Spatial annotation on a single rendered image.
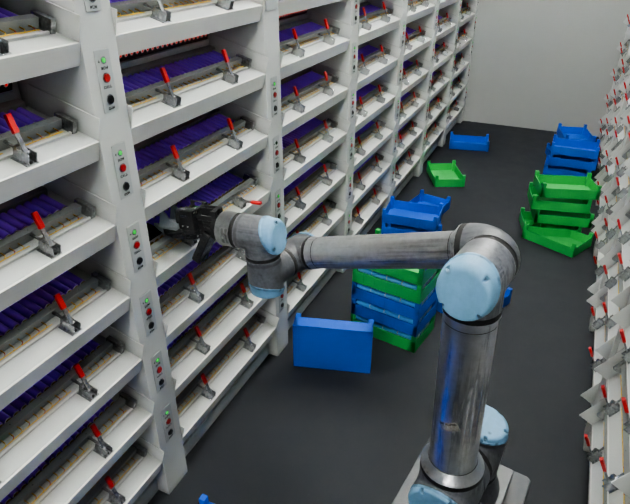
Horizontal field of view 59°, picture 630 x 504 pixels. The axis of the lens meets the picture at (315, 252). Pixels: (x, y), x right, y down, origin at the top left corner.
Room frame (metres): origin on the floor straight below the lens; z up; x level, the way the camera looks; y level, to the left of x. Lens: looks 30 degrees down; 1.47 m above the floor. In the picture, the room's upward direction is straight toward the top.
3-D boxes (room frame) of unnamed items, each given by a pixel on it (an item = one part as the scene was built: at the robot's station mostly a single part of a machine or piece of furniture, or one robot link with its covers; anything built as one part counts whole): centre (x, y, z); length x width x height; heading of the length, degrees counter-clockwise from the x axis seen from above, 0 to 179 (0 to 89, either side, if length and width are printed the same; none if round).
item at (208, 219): (1.31, 0.29, 0.82); 0.12 x 0.08 x 0.09; 66
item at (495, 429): (1.05, -0.43, 0.29); 0.17 x 0.15 x 0.18; 145
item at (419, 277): (1.93, -0.33, 0.36); 0.30 x 0.20 x 0.08; 56
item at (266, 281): (1.24, 0.12, 0.71); 0.12 x 0.09 x 0.12; 145
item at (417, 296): (1.93, -0.33, 0.28); 0.30 x 0.20 x 0.08; 56
